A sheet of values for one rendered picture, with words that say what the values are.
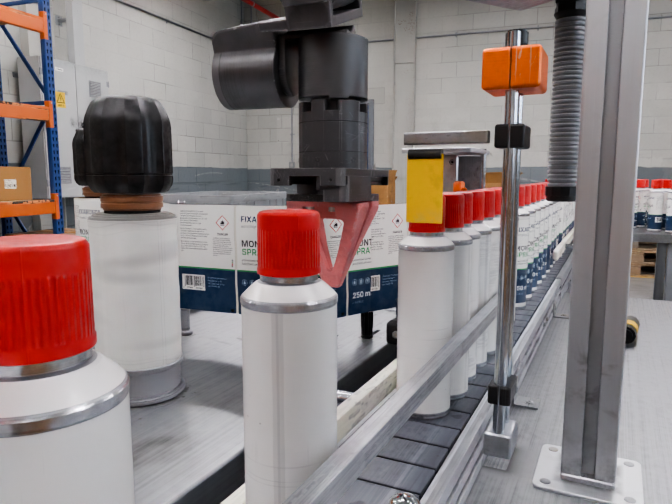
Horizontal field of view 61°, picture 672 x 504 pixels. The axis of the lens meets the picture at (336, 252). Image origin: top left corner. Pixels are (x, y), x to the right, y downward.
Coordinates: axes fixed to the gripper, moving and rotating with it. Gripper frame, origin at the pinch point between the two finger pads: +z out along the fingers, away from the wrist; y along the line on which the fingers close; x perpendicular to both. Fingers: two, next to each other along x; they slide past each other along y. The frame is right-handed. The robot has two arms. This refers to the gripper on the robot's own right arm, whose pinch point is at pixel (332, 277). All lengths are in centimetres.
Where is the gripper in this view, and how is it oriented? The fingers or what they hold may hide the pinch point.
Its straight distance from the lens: 49.1
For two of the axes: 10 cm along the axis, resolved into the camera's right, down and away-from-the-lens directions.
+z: 0.0, 9.9, 1.2
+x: 9.0, 0.5, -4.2
